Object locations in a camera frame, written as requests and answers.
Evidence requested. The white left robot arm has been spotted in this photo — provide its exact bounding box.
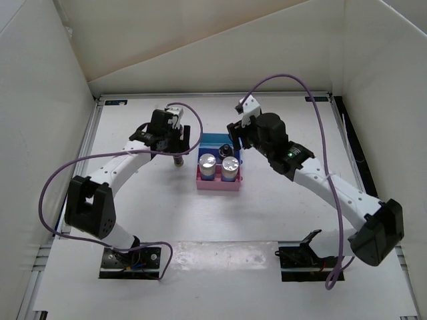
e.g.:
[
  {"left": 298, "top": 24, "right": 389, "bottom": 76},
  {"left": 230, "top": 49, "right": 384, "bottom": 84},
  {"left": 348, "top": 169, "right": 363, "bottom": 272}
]
[{"left": 65, "top": 105, "right": 190, "bottom": 267}]

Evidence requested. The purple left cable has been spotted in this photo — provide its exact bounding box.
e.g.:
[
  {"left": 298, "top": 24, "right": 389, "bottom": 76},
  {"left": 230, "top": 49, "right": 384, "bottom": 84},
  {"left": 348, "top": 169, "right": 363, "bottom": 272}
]
[{"left": 39, "top": 102, "right": 204, "bottom": 281}]

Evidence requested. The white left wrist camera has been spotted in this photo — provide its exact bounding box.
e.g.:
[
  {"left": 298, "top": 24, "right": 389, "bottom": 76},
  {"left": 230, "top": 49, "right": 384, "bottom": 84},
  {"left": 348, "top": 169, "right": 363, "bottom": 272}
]
[{"left": 164, "top": 106, "right": 183, "bottom": 130}]

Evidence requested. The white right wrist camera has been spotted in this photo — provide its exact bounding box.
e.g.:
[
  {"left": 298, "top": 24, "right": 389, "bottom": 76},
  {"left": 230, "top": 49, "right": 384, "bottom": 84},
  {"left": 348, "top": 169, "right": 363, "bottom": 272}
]
[{"left": 235, "top": 95, "right": 261, "bottom": 128}]

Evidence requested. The purple cable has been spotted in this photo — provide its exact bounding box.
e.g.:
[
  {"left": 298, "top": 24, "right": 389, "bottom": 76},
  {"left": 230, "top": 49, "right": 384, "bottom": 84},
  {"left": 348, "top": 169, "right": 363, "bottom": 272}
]
[
  {"left": 235, "top": 73, "right": 354, "bottom": 290},
  {"left": 39, "top": 102, "right": 204, "bottom": 281}
]

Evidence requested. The black-cap spice jar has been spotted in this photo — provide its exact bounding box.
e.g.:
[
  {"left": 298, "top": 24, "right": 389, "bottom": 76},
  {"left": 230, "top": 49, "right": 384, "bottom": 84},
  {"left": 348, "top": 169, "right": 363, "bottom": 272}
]
[{"left": 218, "top": 144, "right": 234, "bottom": 162}]

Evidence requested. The dark blue organizer box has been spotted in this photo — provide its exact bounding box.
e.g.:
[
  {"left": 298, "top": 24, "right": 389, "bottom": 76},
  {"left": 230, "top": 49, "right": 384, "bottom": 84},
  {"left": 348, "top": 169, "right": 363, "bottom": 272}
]
[{"left": 198, "top": 147, "right": 242, "bottom": 165}]

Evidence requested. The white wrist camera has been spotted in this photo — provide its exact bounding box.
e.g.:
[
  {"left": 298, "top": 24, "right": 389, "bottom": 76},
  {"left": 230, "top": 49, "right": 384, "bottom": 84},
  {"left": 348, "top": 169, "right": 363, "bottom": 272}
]
[
  {"left": 164, "top": 106, "right": 183, "bottom": 130},
  {"left": 235, "top": 95, "right": 261, "bottom": 128}
]

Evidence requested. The silver-lid shaker bottle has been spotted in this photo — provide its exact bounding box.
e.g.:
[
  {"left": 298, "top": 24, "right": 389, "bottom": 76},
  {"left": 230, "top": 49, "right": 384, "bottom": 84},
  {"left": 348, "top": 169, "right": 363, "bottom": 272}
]
[
  {"left": 199, "top": 153, "right": 216, "bottom": 181},
  {"left": 221, "top": 156, "right": 240, "bottom": 182}
]

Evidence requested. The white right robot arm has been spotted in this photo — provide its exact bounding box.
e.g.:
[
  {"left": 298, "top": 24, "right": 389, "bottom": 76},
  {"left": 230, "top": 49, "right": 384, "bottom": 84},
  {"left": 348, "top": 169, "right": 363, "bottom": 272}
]
[{"left": 227, "top": 113, "right": 404, "bottom": 267}]

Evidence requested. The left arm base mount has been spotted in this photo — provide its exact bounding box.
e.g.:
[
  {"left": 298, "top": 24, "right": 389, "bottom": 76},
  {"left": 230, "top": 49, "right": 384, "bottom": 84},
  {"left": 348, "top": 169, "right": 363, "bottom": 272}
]
[{"left": 98, "top": 245, "right": 161, "bottom": 280}]

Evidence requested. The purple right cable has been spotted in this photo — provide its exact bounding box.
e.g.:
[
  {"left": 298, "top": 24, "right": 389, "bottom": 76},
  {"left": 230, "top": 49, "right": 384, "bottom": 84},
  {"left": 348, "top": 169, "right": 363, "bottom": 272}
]
[{"left": 235, "top": 73, "right": 354, "bottom": 290}]

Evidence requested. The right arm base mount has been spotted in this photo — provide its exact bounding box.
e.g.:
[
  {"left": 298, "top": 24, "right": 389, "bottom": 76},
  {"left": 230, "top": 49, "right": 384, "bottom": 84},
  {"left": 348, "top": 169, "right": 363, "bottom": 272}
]
[{"left": 275, "top": 246, "right": 338, "bottom": 283}]

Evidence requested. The light blue organizer box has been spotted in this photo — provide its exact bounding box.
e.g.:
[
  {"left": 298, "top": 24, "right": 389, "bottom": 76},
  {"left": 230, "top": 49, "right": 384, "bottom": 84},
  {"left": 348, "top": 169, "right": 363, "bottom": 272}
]
[{"left": 199, "top": 133, "right": 233, "bottom": 149}]

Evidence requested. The small black-lid pepper bottle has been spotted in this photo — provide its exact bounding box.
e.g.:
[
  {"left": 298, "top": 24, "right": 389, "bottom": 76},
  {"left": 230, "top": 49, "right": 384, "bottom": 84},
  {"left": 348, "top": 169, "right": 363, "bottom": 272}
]
[{"left": 173, "top": 155, "right": 184, "bottom": 167}]

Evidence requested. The pink organizer box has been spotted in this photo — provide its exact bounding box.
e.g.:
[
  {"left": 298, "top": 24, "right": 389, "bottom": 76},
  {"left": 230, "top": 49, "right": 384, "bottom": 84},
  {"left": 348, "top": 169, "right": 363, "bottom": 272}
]
[{"left": 195, "top": 165, "right": 243, "bottom": 191}]

